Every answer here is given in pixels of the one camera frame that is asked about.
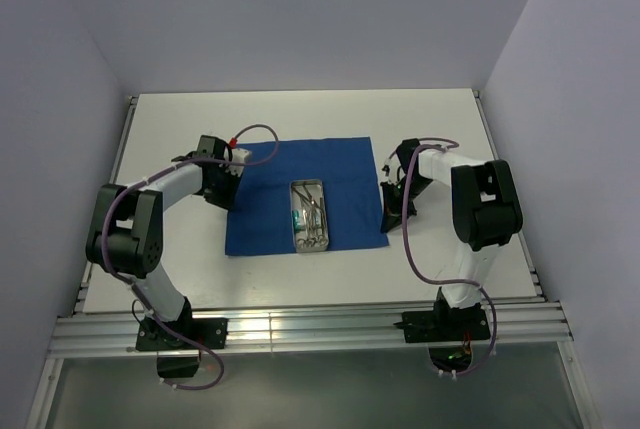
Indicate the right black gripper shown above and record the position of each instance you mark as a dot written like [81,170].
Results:
[393,206]

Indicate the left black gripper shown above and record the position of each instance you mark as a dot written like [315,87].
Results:
[220,191]

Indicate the blue surgical drape cloth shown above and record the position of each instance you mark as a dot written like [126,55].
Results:
[260,222]

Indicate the metal instrument tray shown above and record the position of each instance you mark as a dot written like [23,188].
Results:
[316,188]

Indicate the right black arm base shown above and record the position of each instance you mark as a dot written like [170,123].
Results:
[444,324]

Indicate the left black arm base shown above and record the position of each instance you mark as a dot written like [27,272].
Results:
[178,344]

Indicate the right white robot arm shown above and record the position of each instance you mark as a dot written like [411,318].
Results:
[485,210]

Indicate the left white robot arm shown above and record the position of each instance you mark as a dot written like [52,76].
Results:
[126,238]

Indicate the steel surgical scissors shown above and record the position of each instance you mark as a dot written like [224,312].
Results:
[304,197]

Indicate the green white gauze packet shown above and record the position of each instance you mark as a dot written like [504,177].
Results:
[298,220]

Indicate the steel hemostat forceps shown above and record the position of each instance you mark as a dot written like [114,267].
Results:
[314,224]

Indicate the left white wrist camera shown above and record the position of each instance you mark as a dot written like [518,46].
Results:
[240,157]

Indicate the aluminium extrusion rail frame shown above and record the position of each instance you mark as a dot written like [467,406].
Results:
[312,342]

